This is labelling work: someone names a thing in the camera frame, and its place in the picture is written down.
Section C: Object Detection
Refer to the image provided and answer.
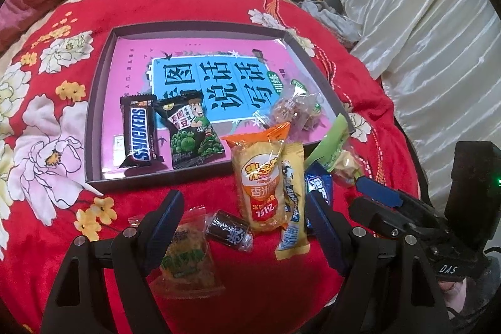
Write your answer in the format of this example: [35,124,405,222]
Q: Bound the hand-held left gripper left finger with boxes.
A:
[41,190,185,334]

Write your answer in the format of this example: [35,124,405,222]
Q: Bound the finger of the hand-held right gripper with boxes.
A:
[348,198,416,239]
[356,175,431,213]

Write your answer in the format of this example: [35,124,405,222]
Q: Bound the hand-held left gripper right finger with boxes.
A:
[305,190,451,334]

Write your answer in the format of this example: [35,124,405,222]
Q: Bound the clear yellow cake packet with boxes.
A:
[333,148,363,188]

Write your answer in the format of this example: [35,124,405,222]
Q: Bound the yellow wafer packet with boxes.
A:
[275,141,311,261]

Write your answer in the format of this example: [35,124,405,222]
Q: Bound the blue cookie packet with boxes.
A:
[305,162,333,229]

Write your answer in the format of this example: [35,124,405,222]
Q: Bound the clear green-label cracker packet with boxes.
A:
[129,205,225,299]

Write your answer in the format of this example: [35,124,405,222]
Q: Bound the dark brown candy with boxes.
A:
[205,209,253,252]

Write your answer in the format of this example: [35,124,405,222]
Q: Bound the light green snack packet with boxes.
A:
[303,114,349,170]

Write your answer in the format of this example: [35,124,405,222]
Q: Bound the orange rice cracker packet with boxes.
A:
[221,121,292,233]

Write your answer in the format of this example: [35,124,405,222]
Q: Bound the black green pea packet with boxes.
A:
[152,91,225,169]

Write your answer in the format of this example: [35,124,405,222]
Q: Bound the brown chocolate bar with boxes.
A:
[119,95,165,168]

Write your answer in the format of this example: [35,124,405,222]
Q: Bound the clear nut candy packet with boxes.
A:
[270,78,323,131]

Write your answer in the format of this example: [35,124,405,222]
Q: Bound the dark grey box lid tray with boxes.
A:
[84,20,355,194]

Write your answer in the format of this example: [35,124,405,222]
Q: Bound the person's right hand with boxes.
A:
[438,279,476,319]

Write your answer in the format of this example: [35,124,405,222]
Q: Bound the pink book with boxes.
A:
[101,37,335,180]

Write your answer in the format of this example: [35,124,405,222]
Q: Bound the white satin curtain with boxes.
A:
[338,0,501,209]

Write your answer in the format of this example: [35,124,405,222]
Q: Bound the pale blue clothes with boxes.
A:
[299,0,363,49]

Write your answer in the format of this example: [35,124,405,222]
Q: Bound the red floral blanket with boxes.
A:
[0,0,425,334]

